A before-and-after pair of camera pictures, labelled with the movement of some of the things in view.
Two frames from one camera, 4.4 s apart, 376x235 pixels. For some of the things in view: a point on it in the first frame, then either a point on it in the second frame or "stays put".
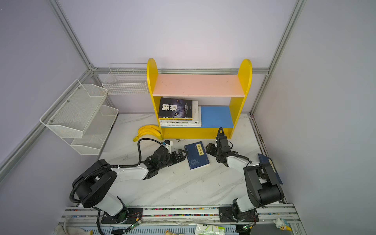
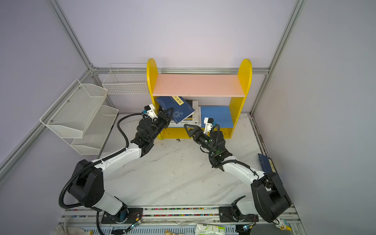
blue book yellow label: x=196 y=156 to x=181 y=109
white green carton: x=201 y=229 stays put
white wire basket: x=127 y=79 stays put
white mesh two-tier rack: x=82 y=117 stays put
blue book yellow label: x=268 y=161 stays put
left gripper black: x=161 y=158 to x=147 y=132
